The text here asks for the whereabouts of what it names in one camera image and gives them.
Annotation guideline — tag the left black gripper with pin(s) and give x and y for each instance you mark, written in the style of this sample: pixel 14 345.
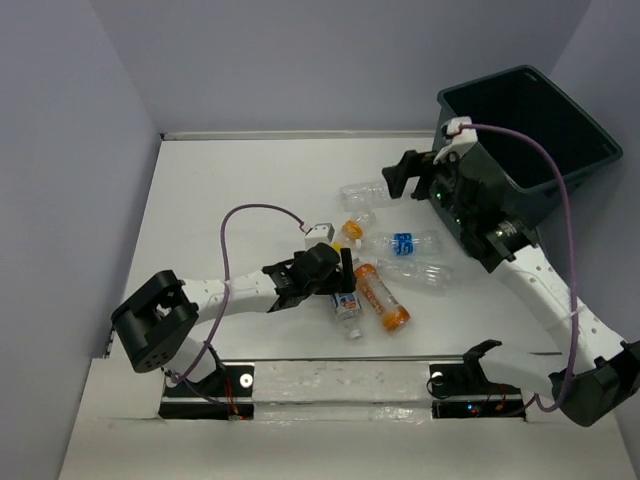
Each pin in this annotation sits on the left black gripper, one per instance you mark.
pixel 335 278

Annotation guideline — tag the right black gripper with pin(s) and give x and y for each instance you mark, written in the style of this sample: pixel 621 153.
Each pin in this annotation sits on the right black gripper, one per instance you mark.
pixel 411 164

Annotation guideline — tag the bottle white blue orange label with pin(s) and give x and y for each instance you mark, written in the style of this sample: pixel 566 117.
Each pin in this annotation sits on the bottle white blue orange label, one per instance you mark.
pixel 348 312

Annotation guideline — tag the orange juice bottle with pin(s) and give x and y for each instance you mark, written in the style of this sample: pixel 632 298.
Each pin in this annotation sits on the orange juice bottle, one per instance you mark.
pixel 391 313

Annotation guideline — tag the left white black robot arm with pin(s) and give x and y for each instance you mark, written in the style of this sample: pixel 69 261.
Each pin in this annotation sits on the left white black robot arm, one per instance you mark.
pixel 155 322

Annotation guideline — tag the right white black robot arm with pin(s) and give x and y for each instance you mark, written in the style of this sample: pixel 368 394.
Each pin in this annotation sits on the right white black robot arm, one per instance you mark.
pixel 598 369

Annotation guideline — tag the clear crushed bottle near bin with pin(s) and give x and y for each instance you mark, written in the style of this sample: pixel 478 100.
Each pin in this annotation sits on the clear crushed bottle near bin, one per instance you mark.
pixel 368 195

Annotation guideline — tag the dark green plastic bin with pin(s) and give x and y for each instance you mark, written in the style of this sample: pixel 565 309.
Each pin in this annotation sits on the dark green plastic bin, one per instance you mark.
pixel 524 100

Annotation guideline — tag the small bottle orange band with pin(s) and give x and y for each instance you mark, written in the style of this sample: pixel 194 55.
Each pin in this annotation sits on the small bottle orange band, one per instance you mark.
pixel 351 233

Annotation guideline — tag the clear bottle blue label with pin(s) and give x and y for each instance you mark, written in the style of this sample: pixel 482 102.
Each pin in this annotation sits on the clear bottle blue label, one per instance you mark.
pixel 401 244

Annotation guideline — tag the clear bottle white blue cap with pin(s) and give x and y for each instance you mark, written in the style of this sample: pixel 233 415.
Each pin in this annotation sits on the clear bottle white blue cap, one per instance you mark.
pixel 418 276

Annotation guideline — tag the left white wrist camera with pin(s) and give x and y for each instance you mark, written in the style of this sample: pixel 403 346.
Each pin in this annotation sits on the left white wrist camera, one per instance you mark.
pixel 319 233

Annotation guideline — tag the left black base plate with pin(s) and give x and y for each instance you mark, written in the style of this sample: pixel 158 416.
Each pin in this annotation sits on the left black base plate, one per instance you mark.
pixel 227 395

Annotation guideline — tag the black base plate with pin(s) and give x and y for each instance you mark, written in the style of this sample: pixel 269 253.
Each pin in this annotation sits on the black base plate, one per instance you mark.
pixel 459 394
pixel 227 395

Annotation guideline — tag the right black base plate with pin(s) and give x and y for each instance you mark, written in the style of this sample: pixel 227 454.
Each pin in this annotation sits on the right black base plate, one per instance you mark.
pixel 459 394

